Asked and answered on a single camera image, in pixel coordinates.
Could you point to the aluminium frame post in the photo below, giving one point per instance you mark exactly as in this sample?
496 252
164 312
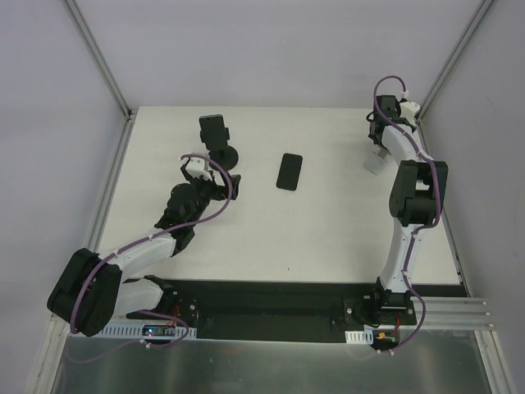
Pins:
97 57
466 37

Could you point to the right white cable duct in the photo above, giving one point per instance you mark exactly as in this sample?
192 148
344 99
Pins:
362 337

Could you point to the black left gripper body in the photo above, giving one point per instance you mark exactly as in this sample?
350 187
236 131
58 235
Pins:
225 187

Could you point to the left aluminium frame post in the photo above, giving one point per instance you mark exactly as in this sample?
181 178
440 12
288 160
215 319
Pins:
97 57

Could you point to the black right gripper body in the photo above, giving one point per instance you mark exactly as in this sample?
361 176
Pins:
376 134

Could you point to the aluminium rail extrusion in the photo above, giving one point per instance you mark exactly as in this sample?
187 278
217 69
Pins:
457 314

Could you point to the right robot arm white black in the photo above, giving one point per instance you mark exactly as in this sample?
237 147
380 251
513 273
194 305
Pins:
415 201

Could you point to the silver folding phone stand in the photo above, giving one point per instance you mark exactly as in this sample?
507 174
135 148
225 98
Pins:
377 161

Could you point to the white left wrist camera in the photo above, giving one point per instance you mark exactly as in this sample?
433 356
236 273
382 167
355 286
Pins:
196 168

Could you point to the black round-base phone stand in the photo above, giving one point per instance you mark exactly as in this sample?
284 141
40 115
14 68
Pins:
227 158

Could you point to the right aluminium frame post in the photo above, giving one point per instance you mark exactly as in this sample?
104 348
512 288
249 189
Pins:
466 37

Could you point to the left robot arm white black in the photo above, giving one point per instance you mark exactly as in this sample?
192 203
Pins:
95 287

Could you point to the white cable duct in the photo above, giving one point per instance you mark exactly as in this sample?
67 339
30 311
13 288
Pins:
146 331
362 337

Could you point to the teal-edged black smartphone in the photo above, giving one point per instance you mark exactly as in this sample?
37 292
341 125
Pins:
213 132

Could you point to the black phone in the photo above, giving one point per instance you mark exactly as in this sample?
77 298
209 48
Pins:
289 172

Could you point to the left white cable duct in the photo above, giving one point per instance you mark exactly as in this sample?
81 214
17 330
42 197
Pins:
146 331

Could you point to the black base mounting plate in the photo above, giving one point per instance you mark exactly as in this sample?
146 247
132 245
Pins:
309 312

